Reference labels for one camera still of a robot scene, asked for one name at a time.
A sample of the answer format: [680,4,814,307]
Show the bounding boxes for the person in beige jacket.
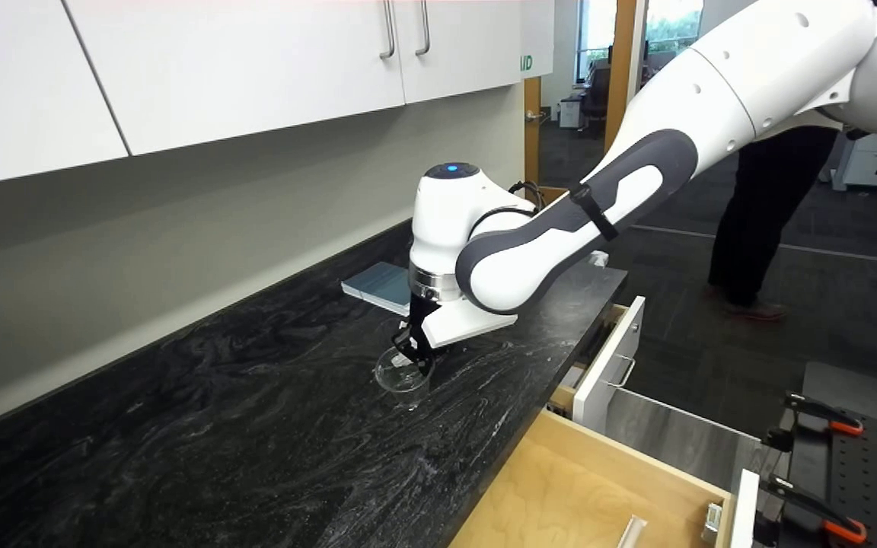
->
[706,120,848,315]

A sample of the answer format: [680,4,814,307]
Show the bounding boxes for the blue book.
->
[342,259,416,319]

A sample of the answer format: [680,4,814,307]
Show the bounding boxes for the silver cabinet door handle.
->
[412,0,436,62]
[378,0,401,64]

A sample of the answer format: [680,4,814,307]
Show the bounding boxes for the white drawer with bar handle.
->
[548,291,652,433]

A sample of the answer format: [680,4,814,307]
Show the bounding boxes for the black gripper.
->
[394,285,446,371]

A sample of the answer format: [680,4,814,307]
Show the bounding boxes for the white upper cabinet door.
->
[396,0,526,107]
[0,0,134,192]
[61,0,409,159]

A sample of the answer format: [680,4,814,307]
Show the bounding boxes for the wooden door with glass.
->
[524,0,646,194]

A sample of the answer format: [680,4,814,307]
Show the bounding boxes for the white drawer with wooden interior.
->
[449,409,767,548]

